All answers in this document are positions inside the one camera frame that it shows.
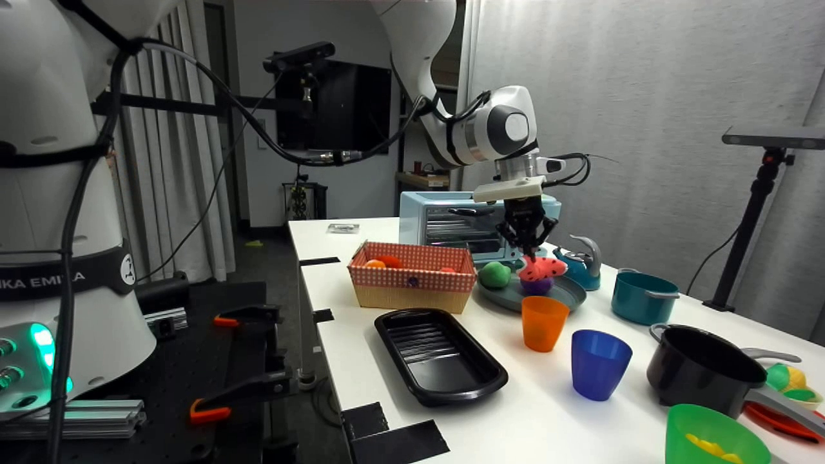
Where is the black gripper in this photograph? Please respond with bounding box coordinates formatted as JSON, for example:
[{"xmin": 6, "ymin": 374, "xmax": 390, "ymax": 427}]
[{"xmin": 499, "ymin": 195, "xmax": 560, "ymax": 260}]

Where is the toy watermelon slice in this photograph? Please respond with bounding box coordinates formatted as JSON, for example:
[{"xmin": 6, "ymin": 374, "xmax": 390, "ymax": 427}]
[{"xmin": 517, "ymin": 252, "xmax": 569, "ymax": 287}]

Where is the green toy pear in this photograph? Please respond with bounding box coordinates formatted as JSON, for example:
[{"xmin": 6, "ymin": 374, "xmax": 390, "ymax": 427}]
[{"xmin": 476, "ymin": 258, "xmax": 515, "ymax": 294}]

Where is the grey plate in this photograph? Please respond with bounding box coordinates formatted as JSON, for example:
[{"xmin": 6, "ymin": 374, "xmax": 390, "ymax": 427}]
[{"xmin": 474, "ymin": 262, "xmax": 591, "ymax": 315}]

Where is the orange plastic cup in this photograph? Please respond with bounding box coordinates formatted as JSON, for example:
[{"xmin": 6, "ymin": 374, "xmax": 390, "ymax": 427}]
[{"xmin": 517, "ymin": 294, "xmax": 573, "ymax": 355}]

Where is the red checked basket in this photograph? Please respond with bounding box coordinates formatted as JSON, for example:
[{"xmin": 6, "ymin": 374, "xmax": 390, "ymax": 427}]
[{"xmin": 346, "ymin": 240, "xmax": 479, "ymax": 318}]

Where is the blue plastic cup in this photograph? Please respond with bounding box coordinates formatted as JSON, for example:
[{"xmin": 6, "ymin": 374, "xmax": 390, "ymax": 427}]
[{"xmin": 569, "ymin": 328, "xmax": 633, "ymax": 404}]

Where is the red plate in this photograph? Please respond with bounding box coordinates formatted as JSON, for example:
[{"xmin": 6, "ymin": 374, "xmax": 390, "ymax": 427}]
[{"xmin": 743, "ymin": 400, "xmax": 825, "ymax": 445}]

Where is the purple toy fruit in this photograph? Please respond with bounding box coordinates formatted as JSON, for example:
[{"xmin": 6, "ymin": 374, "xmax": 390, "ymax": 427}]
[{"xmin": 517, "ymin": 275, "xmax": 557, "ymax": 298}]

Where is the teal toy kettle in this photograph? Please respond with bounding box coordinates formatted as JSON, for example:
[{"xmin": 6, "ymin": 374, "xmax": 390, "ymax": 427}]
[{"xmin": 555, "ymin": 231, "xmax": 605, "ymax": 294}]

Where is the light blue toy oven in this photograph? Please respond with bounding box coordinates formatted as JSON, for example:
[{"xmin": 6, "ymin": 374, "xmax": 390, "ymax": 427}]
[{"xmin": 396, "ymin": 189, "xmax": 564, "ymax": 271}]

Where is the teal pot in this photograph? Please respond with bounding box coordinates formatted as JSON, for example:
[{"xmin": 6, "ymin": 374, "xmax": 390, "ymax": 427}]
[{"xmin": 609, "ymin": 269, "xmax": 680, "ymax": 328}]

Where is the white curtain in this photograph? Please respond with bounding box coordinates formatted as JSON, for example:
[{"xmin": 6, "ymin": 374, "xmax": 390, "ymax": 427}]
[{"xmin": 450, "ymin": 0, "xmax": 825, "ymax": 341}]

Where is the black rectangular tray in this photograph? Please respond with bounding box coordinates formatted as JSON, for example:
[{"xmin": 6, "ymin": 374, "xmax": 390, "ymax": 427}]
[{"xmin": 370, "ymin": 307, "xmax": 510, "ymax": 410}]

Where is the black pot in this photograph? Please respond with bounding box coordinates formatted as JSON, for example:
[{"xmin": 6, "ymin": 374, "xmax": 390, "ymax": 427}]
[{"xmin": 644, "ymin": 321, "xmax": 771, "ymax": 421}]

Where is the black floor equipment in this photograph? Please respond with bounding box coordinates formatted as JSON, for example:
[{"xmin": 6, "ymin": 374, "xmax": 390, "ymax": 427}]
[{"xmin": 278, "ymin": 173, "xmax": 330, "ymax": 222}]

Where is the large black tape patch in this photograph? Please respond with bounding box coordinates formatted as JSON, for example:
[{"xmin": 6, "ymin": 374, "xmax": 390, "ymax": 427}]
[{"xmin": 339, "ymin": 400, "xmax": 450, "ymax": 464}]

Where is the green plastic bowl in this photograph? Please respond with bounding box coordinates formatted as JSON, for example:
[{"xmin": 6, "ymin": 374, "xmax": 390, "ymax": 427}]
[{"xmin": 666, "ymin": 403, "xmax": 773, "ymax": 464}]

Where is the yellow toy food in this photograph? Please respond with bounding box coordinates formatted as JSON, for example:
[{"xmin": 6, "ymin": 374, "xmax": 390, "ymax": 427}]
[{"xmin": 682, "ymin": 432, "xmax": 744, "ymax": 464}]

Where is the green toy piece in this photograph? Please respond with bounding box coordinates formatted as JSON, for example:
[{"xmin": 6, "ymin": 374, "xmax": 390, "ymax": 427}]
[{"xmin": 765, "ymin": 360, "xmax": 795, "ymax": 394}]

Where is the grey utensil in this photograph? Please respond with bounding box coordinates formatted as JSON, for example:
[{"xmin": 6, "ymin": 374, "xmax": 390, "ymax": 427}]
[{"xmin": 744, "ymin": 387, "xmax": 825, "ymax": 435}]

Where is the black workbench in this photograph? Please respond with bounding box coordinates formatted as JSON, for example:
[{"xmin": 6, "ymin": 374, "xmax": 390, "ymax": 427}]
[{"xmin": 127, "ymin": 272, "xmax": 303, "ymax": 464}]

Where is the grey curtain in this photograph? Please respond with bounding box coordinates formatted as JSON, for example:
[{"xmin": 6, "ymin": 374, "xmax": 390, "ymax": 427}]
[{"xmin": 101, "ymin": 0, "xmax": 239, "ymax": 287}]

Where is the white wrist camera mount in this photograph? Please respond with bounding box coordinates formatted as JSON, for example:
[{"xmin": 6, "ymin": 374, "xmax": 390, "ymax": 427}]
[{"xmin": 471, "ymin": 173, "xmax": 547, "ymax": 207}]

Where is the black camera on tripod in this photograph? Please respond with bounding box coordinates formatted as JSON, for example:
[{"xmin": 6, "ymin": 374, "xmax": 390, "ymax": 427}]
[{"xmin": 703, "ymin": 127, "xmax": 825, "ymax": 315}]

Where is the black camera on stand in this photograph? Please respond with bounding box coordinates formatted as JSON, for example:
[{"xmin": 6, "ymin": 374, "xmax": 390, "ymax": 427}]
[{"xmin": 260, "ymin": 39, "xmax": 337, "ymax": 76}]

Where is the small orange handled clamp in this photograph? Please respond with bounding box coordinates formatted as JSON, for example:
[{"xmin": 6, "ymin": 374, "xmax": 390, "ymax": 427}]
[{"xmin": 212, "ymin": 303, "xmax": 284, "ymax": 336}]

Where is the large orange handled clamp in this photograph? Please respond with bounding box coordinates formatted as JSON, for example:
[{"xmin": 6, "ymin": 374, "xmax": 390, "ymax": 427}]
[{"xmin": 186, "ymin": 369, "xmax": 292, "ymax": 427}]

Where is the black frame bar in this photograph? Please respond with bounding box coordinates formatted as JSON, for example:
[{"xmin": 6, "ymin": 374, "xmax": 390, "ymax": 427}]
[{"xmin": 109, "ymin": 91, "xmax": 278, "ymax": 118}]

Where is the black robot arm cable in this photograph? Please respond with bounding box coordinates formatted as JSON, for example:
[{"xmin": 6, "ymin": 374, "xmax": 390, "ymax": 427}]
[{"xmin": 46, "ymin": 0, "xmax": 450, "ymax": 464}]

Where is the aluminium rail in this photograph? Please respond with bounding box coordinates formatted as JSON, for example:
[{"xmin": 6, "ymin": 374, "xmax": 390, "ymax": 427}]
[{"xmin": 0, "ymin": 396, "xmax": 150, "ymax": 443}]

